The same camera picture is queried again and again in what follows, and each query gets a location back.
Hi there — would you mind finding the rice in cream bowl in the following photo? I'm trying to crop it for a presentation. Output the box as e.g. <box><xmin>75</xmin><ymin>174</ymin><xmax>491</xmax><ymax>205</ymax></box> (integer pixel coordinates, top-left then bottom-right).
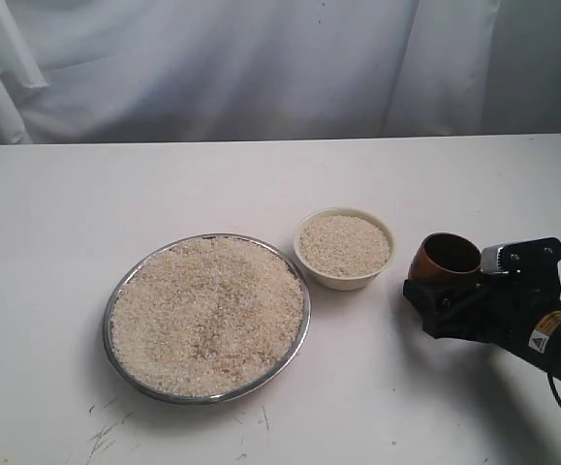
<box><xmin>299</xmin><ymin>215</ymin><xmax>390</xmax><ymax>277</ymax></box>

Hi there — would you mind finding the beige grain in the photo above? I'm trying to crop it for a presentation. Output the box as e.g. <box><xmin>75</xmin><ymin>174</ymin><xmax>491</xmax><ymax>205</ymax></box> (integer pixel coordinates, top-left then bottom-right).
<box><xmin>109</xmin><ymin>236</ymin><xmax>306</xmax><ymax>400</ymax></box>

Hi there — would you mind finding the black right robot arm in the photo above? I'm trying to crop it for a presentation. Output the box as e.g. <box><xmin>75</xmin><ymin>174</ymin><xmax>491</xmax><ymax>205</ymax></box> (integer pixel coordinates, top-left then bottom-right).
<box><xmin>402</xmin><ymin>232</ymin><xmax>561</xmax><ymax>381</ymax></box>

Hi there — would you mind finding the large metal rice plate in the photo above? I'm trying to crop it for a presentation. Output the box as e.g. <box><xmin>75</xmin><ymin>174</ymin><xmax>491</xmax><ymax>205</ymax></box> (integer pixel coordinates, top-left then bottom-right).
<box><xmin>101</xmin><ymin>232</ymin><xmax>312</xmax><ymax>406</ymax></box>

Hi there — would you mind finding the brown wooden cup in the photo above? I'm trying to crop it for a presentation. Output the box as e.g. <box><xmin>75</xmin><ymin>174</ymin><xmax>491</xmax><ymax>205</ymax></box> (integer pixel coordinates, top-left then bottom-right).
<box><xmin>408</xmin><ymin>232</ymin><xmax>481</xmax><ymax>286</ymax></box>

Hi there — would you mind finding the small cream bowl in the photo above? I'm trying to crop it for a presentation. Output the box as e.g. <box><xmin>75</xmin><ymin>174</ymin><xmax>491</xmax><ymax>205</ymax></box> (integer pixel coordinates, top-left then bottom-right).
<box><xmin>293</xmin><ymin>207</ymin><xmax>395</xmax><ymax>291</ymax></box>

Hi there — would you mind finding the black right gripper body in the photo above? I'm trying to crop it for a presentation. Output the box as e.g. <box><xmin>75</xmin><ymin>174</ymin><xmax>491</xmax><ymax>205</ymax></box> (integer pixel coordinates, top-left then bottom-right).
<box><xmin>433</xmin><ymin>271</ymin><xmax>561</xmax><ymax>361</ymax></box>

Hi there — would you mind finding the white backdrop curtain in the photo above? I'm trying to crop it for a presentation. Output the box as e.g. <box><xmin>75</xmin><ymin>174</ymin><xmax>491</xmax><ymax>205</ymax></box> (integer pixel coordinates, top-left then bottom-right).
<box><xmin>0</xmin><ymin>1</ymin><xmax>561</xmax><ymax>144</ymax></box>

